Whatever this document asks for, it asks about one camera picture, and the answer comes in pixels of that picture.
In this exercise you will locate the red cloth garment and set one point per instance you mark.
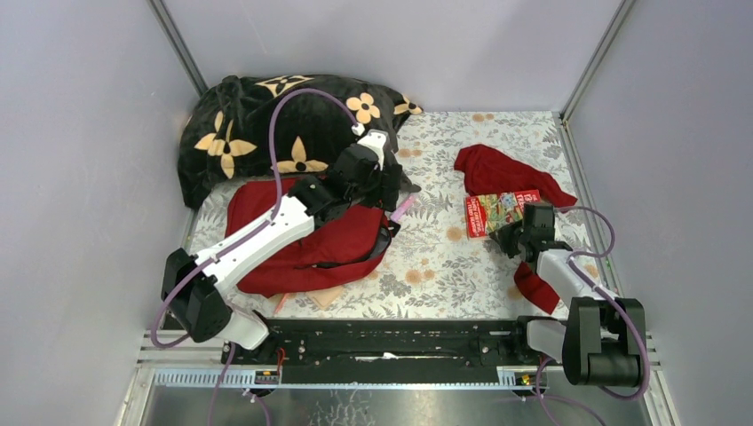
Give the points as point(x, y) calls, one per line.
point(486, 171)

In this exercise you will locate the orange pen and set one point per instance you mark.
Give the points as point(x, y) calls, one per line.
point(281, 302)

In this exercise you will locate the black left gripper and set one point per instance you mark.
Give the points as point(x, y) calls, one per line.
point(392, 185)

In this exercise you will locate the black floral blanket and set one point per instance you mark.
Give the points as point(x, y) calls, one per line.
point(248, 127)

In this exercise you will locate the pink eraser stick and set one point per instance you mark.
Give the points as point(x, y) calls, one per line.
point(401, 210)

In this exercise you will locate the floral table mat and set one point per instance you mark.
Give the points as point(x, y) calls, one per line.
point(432, 269)

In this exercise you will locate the red student backpack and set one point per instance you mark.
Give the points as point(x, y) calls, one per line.
point(340, 252)

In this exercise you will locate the red treehouse book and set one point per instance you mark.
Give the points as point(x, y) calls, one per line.
point(488, 212)

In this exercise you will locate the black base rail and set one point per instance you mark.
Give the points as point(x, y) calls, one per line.
point(390, 351)

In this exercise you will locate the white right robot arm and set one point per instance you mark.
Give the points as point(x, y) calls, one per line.
point(603, 340)

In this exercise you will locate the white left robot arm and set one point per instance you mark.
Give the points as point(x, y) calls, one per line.
point(194, 287)

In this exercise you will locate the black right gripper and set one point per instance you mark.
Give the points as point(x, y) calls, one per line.
point(503, 235)

